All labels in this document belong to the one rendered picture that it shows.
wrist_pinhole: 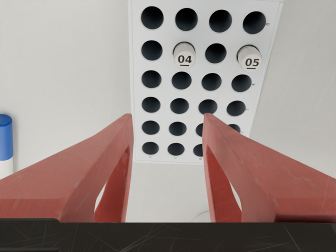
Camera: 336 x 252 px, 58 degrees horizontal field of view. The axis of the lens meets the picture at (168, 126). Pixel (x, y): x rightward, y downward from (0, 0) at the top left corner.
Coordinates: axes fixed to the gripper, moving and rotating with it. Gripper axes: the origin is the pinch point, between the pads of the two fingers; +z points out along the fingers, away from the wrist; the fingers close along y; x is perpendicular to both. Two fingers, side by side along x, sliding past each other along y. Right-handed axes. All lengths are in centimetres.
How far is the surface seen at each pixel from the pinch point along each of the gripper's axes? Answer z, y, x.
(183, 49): 6.4, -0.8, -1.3
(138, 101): 7.4, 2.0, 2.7
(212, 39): 7.3, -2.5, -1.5
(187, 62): 6.2, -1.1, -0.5
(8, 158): 10.0, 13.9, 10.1
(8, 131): 10.1, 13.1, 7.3
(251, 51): 6.5, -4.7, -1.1
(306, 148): 11.1, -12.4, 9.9
